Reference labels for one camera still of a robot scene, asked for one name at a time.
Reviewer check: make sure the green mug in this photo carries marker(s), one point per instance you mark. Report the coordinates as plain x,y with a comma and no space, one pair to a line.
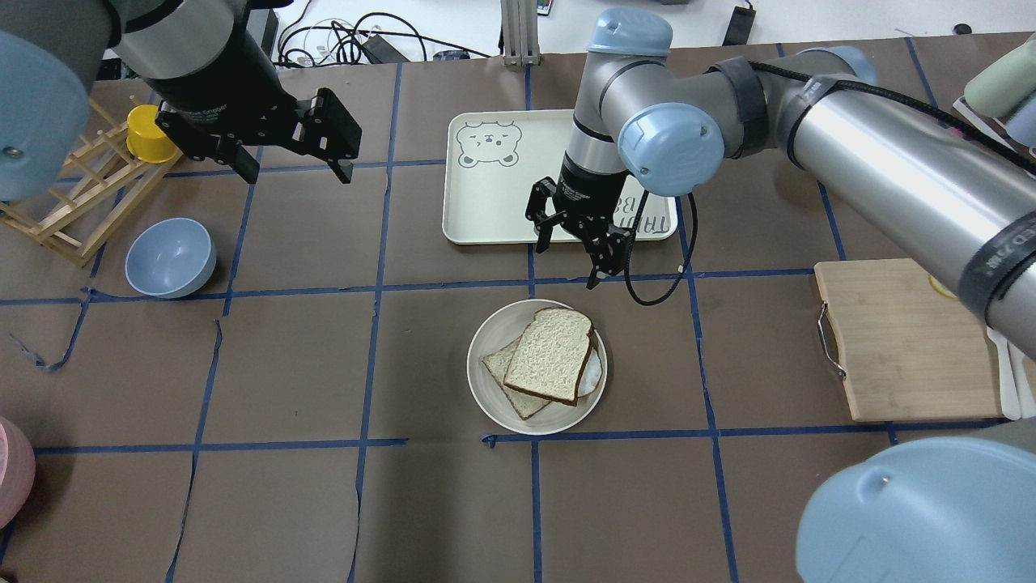
999,89

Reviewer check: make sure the blue bowl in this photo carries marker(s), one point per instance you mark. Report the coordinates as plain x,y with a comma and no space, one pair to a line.
173,258

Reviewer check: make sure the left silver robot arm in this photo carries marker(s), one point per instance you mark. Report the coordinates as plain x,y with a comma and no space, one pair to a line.
51,53

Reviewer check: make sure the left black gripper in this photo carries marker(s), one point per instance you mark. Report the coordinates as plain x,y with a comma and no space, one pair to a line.
229,81

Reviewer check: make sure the white bear tray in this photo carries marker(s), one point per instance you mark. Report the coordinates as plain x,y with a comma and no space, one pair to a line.
493,159

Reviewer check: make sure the wooden rack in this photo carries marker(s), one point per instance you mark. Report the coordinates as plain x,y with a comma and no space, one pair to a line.
101,170

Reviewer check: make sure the blue mug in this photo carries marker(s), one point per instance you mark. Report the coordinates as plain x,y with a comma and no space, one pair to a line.
1020,127

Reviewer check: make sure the wooden cutting board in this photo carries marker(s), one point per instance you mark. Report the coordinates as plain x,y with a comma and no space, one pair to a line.
906,352

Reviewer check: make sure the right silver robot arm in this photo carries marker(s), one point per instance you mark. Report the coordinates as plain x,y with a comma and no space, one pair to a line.
947,509

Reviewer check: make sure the yellow cup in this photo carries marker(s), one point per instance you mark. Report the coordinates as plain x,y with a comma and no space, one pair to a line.
145,139

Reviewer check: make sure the white wire cup rack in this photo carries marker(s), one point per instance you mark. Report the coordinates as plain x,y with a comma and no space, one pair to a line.
992,127

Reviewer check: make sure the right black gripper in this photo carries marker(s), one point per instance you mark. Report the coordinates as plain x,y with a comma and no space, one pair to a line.
585,191

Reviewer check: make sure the fried egg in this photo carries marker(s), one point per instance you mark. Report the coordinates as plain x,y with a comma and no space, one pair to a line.
591,375

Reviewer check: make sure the white round plate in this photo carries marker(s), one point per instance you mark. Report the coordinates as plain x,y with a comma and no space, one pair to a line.
500,330

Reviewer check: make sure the pink bowl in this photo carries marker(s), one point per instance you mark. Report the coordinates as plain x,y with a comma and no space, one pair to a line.
18,470

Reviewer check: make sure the white plastic spoon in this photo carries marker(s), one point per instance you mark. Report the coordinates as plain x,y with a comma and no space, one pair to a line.
1010,405

